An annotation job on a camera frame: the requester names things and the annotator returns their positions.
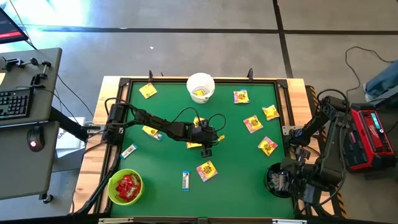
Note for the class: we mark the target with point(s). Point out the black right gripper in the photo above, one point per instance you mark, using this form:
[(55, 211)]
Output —
[(293, 174)]

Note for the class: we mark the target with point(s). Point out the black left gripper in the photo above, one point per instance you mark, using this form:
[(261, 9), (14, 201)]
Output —
[(203, 135)]

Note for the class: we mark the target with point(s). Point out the white blue Hershey's bar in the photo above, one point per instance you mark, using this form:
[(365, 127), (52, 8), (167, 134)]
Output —
[(275, 183), (284, 182), (158, 137), (186, 180), (128, 151)]

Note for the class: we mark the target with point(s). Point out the black bucket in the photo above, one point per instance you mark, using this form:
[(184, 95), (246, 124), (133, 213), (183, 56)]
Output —
[(267, 186)]

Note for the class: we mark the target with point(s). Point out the red Skittles candy packet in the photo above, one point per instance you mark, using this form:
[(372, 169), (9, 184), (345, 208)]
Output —
[(122, 188), (126, 178), (130, 196), (134, 180)]

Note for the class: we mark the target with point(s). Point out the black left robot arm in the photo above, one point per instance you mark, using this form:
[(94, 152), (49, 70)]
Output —
[(155, 122)]

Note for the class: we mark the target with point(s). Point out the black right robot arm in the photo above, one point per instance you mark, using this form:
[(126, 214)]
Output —
[(334, 149)]

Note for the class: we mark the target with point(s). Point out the green table mat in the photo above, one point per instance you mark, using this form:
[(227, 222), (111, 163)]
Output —
[(236, 193)]

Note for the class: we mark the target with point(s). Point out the white pumpkin-face bucket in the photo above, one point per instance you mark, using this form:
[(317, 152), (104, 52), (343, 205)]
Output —
[(209, 81)]

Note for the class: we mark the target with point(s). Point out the red portable power station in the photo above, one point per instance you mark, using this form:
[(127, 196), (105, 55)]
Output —
[(370, 146)]

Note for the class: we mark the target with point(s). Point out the black table clamp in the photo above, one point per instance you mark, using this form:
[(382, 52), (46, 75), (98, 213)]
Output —
[(150, 75), (250, 74)]

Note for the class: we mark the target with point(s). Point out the lime green bucket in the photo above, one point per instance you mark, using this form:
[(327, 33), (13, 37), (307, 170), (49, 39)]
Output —
[(124, 203)]

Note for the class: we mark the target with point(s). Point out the white cardboard box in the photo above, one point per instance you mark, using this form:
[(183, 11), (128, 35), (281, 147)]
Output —
[(66, 143)]

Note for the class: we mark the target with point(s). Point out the black desk leg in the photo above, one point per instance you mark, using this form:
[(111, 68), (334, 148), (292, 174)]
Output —
[(66, 124)]

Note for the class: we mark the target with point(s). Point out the black desk caster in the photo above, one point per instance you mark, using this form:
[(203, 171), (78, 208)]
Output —
[(47, 198)]

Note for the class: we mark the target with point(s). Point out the black computer mouse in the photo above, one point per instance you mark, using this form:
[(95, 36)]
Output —
[(35, 138)]

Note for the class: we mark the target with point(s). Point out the grey desk top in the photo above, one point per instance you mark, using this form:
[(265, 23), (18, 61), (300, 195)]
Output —
[(29, 84), (28, 161)]

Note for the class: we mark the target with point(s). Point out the black desk clamp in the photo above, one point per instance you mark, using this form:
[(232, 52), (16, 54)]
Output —
[(12, 63), (38, 76)]

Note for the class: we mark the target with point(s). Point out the black backlit keyboard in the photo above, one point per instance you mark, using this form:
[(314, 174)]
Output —
[(14, 104)]

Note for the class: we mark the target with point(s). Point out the yellow sticky note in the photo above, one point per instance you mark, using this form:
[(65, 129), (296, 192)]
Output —
[(1, 78)]

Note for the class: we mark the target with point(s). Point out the dark desk monitor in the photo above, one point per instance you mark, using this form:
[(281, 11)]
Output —
[(9, 28)]

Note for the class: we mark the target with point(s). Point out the silver metal bracket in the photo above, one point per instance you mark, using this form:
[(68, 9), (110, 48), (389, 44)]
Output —
[(289, 221), (115, 220)]

